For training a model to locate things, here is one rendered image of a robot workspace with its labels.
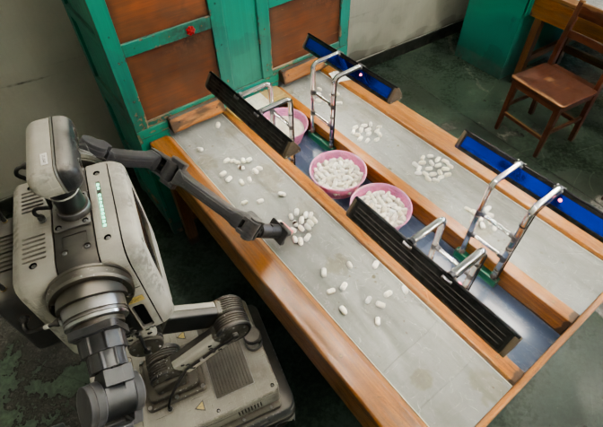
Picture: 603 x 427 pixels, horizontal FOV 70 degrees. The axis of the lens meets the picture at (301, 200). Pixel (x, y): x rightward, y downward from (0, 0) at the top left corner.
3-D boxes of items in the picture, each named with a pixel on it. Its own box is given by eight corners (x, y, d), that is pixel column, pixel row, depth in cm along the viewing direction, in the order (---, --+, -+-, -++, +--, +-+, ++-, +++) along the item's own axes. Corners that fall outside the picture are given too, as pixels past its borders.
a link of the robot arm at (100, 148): (146, 166, 169) (159, 144, 168) (173, 186, 167) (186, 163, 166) (59, 162, 126) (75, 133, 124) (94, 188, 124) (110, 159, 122)
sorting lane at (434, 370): (449, 453, 127) (450, 451, 125) (172, 139, 224) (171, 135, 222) (511, 388, 138) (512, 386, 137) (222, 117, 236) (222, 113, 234)
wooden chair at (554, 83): (490, 127, 338) (535, 13, 271) (528, 110, 352) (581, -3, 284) (535, 161, 312) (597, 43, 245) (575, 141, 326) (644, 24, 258)
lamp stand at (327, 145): (331, 156, 220) (335, 79, 187) (307, 135, 231) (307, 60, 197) (359, 141, 227) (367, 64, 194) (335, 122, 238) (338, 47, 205)
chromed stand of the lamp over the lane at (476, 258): (423, 350, 152) (453, 283, 119) (382, 309, 163) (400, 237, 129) (458, 318, 159) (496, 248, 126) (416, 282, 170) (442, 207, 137)
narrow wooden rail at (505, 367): (503, 395, 143) (515, 383, 135) (224, 126, 241) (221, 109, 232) (513, 384, 146) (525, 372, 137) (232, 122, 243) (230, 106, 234)
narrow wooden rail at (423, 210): (558, 337, 156) (572, 323, 148) (272, 104, 253) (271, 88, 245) (566, 328, 158) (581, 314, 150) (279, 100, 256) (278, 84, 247)
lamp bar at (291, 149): (284, 160, 165) (284, 145, 159) (205, 87, 198) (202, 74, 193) (301, 152, 168) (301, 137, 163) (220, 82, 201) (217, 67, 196)
